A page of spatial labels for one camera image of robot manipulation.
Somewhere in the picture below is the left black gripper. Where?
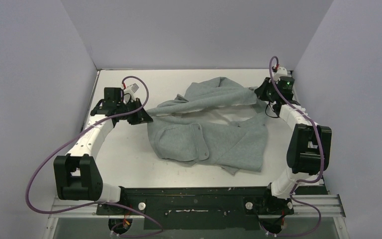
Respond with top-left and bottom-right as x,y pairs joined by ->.
117,98 -> 153,125

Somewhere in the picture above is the grey zip-up jacket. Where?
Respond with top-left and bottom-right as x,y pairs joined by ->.
147,77 -> 268,174

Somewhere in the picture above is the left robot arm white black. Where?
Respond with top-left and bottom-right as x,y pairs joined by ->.
53,84 -> 152,214

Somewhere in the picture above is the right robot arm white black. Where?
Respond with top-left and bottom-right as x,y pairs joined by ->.
255,76 -> 332,213

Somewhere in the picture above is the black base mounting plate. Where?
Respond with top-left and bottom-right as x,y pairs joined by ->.
94,186 -> 328,232

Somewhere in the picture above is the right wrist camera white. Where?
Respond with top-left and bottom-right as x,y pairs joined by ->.
273,66 -> 288,82

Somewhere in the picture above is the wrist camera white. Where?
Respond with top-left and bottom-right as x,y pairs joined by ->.
273,66 -> 288,82
123,83 -> 139,101

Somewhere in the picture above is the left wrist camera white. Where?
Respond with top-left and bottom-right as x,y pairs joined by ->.
123,83 -> 139,101

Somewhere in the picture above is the aluminium rail frame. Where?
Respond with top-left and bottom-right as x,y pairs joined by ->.
49,82 -> 344,218

